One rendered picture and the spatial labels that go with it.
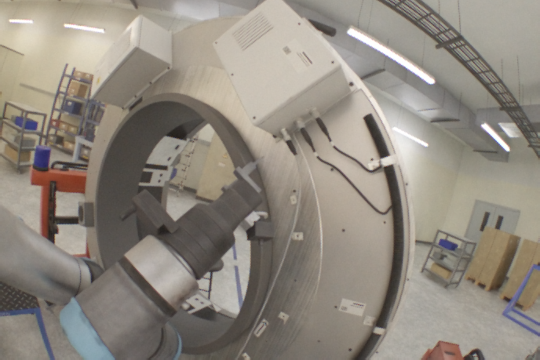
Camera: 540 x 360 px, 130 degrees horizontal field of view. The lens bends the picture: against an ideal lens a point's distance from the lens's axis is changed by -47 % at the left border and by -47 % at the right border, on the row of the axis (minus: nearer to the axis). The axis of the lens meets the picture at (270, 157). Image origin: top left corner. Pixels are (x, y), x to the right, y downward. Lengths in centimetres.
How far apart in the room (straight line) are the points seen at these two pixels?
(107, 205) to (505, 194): 964
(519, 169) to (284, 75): 929
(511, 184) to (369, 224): 908
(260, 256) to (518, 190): 911
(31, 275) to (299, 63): 49
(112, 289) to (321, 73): 40
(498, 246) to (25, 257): 666
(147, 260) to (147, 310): 5
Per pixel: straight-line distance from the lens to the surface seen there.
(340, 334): 55
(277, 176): 50
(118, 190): 113
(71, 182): 178
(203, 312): 125
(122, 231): 116
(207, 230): 28
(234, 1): 402
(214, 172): 535
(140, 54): 83
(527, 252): 631
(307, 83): 39
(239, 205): 31
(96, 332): 27
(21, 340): 190
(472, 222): 978
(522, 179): 937
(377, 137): 44
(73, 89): 669
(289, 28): 46
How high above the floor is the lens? 148
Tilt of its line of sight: 1 degrees down
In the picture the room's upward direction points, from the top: 17 degrees clockwise
